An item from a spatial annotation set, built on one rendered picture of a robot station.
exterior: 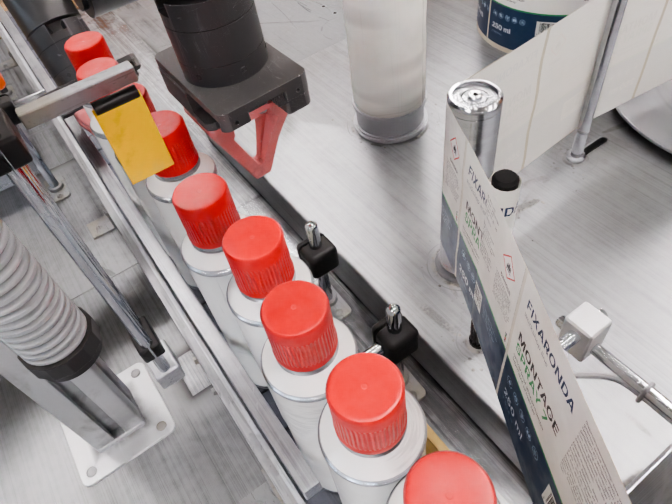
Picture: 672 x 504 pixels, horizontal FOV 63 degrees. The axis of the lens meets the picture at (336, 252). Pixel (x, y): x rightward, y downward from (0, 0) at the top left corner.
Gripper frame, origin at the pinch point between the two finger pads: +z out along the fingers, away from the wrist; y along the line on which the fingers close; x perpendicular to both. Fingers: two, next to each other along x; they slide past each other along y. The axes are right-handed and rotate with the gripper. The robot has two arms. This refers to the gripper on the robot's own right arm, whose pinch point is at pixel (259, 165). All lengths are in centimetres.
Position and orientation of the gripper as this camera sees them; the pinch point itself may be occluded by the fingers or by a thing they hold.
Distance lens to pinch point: 43.9
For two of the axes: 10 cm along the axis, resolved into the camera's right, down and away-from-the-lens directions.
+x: -8.0, 5.3, -2.9
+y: -5.8, -5.7, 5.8
